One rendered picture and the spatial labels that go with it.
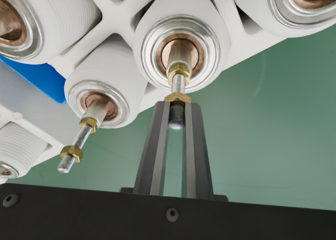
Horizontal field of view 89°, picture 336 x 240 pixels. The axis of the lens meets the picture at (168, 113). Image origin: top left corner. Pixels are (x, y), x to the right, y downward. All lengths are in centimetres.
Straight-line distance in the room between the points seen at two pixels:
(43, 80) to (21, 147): 15
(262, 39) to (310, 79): 33
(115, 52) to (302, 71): 45
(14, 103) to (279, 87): 63
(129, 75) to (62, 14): 9
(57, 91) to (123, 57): 27
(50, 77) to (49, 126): 11
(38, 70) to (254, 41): 43
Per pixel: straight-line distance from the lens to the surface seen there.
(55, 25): 21
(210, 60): 18
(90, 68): 22
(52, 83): 49
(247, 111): 58
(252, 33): 26
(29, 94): 49
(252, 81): 51
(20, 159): 47
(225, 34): 18
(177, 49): 17
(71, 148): 18
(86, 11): 26
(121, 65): 23
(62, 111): 51
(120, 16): 25
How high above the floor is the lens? 41
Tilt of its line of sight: 48 degrees down
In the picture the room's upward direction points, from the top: 173 degrees counter-clockwise
